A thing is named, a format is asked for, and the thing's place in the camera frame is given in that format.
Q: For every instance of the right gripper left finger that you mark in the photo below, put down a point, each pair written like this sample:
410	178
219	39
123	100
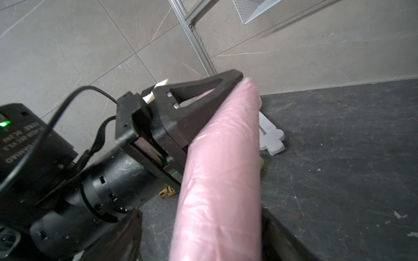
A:
122	243

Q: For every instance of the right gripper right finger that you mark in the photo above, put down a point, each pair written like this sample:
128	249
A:
279	244

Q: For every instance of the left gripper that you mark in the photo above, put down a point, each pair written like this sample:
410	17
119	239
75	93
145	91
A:
156	134

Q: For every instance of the pink roll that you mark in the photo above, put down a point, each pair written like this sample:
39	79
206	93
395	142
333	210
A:
218	215

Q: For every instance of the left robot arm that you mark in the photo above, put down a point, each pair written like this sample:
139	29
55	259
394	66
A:
56	204

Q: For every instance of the tiger striped small toy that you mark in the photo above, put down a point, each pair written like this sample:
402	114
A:
167	192

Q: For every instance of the white folding stand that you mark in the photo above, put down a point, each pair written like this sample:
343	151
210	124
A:
271	138

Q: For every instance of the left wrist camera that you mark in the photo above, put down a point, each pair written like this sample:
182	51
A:
152	94

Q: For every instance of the white wall wire basket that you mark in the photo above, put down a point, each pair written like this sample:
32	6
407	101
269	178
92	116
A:
248	10

